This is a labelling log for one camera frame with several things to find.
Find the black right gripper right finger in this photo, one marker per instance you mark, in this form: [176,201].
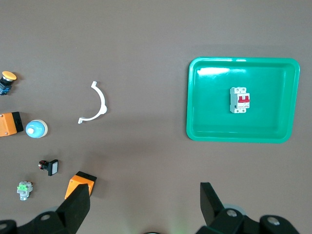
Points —
[212,209]

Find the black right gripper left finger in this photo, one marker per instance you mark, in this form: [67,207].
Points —
[73,209]

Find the white circuit breaker red switch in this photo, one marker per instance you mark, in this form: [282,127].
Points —
[235,102]

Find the orange push button box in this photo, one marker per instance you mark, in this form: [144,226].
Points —
[7,124]
[78,181]

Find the black square push button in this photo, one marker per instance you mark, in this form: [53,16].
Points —
[53,167]

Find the blue dome buzzer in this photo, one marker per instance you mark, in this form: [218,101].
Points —
[36,126]

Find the green plastic tray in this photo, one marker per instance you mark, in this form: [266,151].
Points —
[214,117]

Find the yellow mushroom push button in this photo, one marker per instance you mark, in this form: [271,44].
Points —
[9,75]

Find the grey switch green top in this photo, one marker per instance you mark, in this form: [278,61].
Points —
[24,187]

